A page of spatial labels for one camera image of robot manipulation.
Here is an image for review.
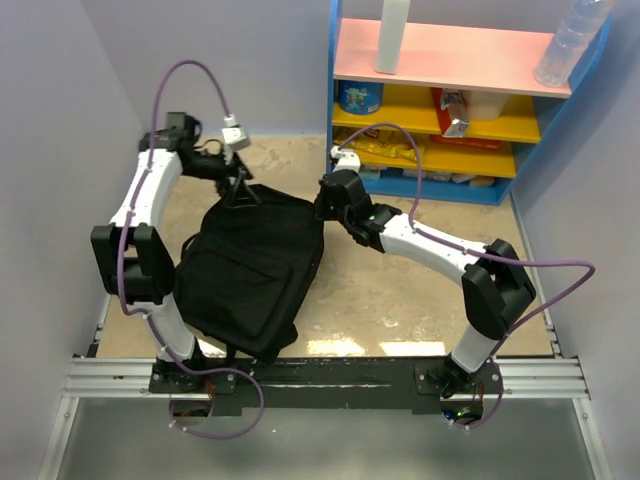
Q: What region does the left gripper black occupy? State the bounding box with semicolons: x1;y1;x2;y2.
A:
183;144;261;208

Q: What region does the black student backpack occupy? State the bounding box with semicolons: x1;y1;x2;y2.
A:
173;184;324;363

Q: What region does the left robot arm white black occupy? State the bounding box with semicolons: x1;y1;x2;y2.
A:
90;112;260;392

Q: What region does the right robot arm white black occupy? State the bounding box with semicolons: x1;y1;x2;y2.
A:
314;170;536;398

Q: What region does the yellow chips bag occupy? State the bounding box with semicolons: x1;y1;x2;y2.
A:
332;127;429;163

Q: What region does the blue round tin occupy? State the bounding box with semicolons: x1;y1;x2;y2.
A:
337;80;384;116

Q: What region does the colourful wooden shelf unit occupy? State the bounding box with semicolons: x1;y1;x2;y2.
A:
327;1;612;205

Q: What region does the red flat packet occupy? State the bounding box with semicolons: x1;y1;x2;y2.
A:
430;135;502;150

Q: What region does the white plastic tub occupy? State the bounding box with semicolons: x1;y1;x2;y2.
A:
463;90;510;122

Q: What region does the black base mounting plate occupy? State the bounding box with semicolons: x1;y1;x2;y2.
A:
149;357;503;419

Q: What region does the white tall bottle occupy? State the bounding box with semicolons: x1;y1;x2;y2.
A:
374;0;411;75

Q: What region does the clear plastic water bottle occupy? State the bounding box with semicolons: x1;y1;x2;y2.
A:
533;0;615;88

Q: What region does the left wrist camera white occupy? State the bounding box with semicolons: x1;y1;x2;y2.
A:
221;114;251;163

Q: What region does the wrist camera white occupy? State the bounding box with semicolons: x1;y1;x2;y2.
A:
221;114;251;163
330;146;361;173

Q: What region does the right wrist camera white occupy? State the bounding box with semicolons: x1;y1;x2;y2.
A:
330;146;361;173

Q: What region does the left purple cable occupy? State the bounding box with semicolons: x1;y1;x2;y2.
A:
116;60;266;441

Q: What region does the purple cable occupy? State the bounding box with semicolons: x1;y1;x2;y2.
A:
116;60;266;441
332;123;597;432

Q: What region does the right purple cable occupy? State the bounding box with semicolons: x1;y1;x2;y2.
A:
332;123;597;432

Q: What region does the aluminium rail frame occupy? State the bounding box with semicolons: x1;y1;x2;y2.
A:
40;318;613;479

